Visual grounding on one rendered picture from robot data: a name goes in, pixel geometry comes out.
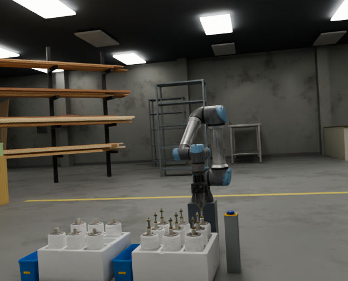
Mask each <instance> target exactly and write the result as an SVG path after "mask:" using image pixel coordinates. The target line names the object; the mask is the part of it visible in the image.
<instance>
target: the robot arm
mask: <svg viewBox="0 0 348 281"><path fill-rule="evenodd" d="M227 121H228V117H227V113H226V110H225V108H224V107H223V106H222V105H216V106H203V107H200V108H197V109H196V110H194V111H193V112H192V113H191V115H190V116H189V118H188V120H187V127H186V130H185V132H184V134H183V137H182V140H181V143H180V145H179V147H178V148H175V149H173V152H172V155H173V159H174V160H176V161H182V160H191V168H192V178H193V183H192V184H191V193H192V198H191V202H194V203H196V204H197V206H198V208H199V209H200V207H201V205H200V203H202V209H203V208H204V206H205V204H206V203H207V202H212V201H213V200H214V199H213V196H212V193H211V191H210V186H228V185H229V184H230V181H231V169H230V168H229V167H228V165H227V164H226V160H225V146H224V132H223V127H224V126H225V123H226V122H227ZM202 124H207V126H208V127H209V128H210V133H211V146H212V160H213V165H212V166H211V169H209V167H206V166H205V159H208V158H209V157H210V154H211V151H210V149H209V148H208V147H204V145H203V144H193V142H194V139H195V137H196V133H197V130H198V128H199V127H200V126H201V125H202Z"/></svg>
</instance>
